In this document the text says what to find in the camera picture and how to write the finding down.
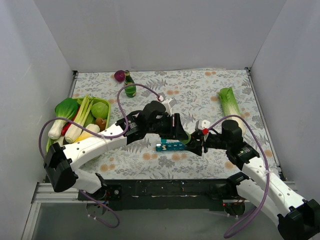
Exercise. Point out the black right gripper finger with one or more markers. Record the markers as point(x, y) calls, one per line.
point(196, 149)
point(195, 137)

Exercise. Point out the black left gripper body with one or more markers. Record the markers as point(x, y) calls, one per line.
point(176, 125)

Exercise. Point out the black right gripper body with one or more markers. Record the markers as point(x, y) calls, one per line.
point(203, 141)

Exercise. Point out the green pill bottle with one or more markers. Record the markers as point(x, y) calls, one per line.
point(187, 141)

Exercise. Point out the teal weekly pill organizer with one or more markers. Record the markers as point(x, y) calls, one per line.
point(169, 145)

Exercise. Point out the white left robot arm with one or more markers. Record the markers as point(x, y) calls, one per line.
point(62, 163)

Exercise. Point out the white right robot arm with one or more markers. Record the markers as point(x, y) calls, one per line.
point(295, 217)

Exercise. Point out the napa cabbage on table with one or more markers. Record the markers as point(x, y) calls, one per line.
point(230, 107)

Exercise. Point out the green glass bottle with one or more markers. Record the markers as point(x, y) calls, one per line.
point(130, 89)

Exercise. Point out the brown mushroom toy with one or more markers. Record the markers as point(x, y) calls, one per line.
point(102, 123)

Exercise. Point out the round green cabbage toy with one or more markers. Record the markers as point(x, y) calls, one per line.
point(99, 110)

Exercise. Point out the red onion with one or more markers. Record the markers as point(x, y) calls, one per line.
point(120, 76)

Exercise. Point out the yellow white cabbage toy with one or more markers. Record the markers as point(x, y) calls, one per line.
point(79, 134)

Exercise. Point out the celery stalks toy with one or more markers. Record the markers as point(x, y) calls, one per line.
point(81, 117)

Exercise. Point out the red chili pepper toy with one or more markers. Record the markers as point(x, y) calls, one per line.
point(68, 124)

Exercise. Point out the bok choy toy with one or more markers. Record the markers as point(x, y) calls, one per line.
point(66, 109)

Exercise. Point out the green plastic basket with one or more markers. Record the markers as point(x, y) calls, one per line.
point(89, 120)

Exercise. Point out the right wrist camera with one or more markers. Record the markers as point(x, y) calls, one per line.
point(203, 126)

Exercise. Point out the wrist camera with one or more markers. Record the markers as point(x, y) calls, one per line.
point(169, 104)
point(203, 126)

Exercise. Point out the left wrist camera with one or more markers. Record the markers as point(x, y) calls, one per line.
point(169, 104)

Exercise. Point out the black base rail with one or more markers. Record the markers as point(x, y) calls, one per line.
point(161, 194)

